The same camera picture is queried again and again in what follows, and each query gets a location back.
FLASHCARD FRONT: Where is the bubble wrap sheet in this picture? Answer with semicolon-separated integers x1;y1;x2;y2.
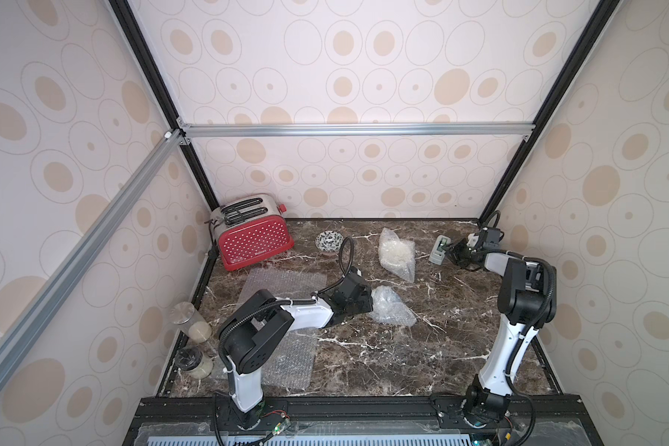
216;268;329;390
368;286;416;327
378;228;416;282

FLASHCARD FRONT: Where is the black white patterned bowl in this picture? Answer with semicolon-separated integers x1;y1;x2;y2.
315;230;345;255

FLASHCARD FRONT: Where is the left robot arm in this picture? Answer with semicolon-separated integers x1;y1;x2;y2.
217;267;374;429

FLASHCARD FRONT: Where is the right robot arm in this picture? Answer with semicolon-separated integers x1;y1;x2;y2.
444;227;557;427

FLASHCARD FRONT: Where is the red silver toaster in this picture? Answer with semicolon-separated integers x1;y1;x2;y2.
209;194;295;271

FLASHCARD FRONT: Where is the black lid glass jar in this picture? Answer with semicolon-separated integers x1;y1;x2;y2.
174;347;213;380

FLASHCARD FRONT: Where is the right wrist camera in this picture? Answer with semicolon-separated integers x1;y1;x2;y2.
466;233;479;249

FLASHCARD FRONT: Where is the horizontal aluminium rail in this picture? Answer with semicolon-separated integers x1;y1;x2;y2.
182;122;535;139

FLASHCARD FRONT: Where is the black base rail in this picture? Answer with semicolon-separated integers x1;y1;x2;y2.
124;394;602;445

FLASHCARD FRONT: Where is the black right frame post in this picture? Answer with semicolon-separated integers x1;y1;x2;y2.
478;0;621;227

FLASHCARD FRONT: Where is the black frame post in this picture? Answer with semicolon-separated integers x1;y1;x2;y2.
478;0;621;227
108;0;219;210

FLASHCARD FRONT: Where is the left diagonal aluminium rail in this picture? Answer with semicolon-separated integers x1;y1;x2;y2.
0;129;184;391

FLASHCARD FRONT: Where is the black left frame post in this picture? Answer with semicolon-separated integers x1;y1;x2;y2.
108;0;219;210

